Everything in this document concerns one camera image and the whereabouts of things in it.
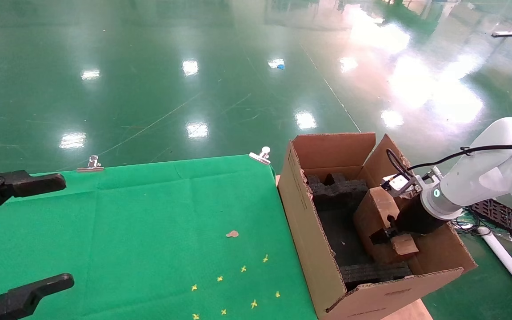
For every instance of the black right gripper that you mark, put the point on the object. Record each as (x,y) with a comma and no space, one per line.
(416,220)

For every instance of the black plastic grid tray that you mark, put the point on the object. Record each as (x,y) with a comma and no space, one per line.
(505,220)

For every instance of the green table cloth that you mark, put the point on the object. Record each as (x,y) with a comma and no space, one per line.
(149,222)

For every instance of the white table leg frame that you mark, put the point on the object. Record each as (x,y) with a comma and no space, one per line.
(505,262)

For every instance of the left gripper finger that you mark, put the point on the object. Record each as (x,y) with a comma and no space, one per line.
(38,183)
(29,295)

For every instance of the large open cardboard carton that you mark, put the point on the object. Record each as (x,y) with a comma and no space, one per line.
(300,222)

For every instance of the silver binder clip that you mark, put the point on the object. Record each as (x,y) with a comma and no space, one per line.
(90,163)
(260,156)

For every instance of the small taped cardboard box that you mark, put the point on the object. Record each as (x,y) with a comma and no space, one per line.
(369,218)

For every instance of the small cardboard scrap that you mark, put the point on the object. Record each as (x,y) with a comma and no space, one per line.
(232,233)

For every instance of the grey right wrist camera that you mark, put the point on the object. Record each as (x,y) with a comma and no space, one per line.
(398,183)

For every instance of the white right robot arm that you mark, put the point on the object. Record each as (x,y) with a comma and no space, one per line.
(496,169)

